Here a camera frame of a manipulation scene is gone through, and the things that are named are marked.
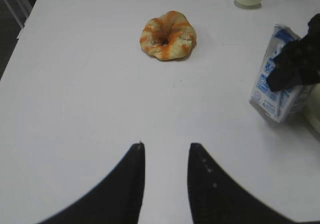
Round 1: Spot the white blue milk carton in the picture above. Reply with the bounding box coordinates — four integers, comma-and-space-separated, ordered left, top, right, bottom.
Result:
250, 24, 315, 123

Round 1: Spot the orange striped bagel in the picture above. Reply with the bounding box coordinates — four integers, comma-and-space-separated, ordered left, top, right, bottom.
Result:
139, 10, 197, 61

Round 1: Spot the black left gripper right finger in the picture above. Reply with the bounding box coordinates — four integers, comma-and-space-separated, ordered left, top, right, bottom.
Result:
187, 142, 320, 224

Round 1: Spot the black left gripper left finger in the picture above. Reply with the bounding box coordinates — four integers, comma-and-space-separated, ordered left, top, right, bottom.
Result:
43, 142, 146, 224

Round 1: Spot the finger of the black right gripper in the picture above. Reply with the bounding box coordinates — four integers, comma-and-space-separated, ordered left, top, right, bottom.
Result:
266, 37, 320, 92
307, 13, 320, 41

